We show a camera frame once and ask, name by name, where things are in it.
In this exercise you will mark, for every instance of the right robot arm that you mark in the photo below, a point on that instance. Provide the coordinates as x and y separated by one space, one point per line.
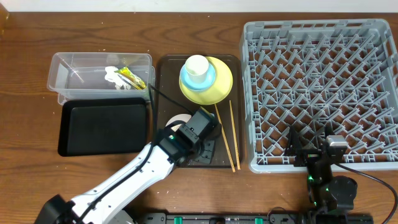
332 196

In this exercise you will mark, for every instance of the clear plastic bin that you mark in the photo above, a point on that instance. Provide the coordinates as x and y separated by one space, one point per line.
80 75

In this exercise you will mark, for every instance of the wooden chopstick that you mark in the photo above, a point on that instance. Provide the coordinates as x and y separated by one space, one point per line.
234 136
225 140

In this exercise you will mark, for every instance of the green yellow snack wrapper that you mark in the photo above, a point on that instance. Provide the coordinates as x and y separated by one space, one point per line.
130 78

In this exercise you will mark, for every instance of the black plastic tray bin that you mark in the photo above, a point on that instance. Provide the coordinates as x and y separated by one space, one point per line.
105 126

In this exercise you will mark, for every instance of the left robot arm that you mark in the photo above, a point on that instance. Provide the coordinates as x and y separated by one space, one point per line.
102 203

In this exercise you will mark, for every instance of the light blue saucer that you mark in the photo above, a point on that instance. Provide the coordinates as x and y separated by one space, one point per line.
209 79

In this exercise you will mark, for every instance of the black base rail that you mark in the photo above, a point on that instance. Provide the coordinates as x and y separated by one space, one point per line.
272 218

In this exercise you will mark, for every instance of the white bowl with rice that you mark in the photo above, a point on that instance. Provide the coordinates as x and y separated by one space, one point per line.
179 117

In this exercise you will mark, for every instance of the yellow-green plate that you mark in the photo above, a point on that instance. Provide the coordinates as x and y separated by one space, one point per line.
219 90

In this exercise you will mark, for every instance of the white cup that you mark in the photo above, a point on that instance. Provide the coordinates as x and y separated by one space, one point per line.
197 67

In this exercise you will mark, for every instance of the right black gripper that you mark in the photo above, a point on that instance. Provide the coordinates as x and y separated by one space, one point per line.
308 156

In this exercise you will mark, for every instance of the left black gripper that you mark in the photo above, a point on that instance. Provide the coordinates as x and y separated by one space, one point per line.
206 149

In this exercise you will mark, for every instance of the white tissue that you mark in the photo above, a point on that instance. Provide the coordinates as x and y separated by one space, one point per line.
116 78

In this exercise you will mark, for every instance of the grey dishwasher rack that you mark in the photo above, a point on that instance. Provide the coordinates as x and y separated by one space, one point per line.
309 75

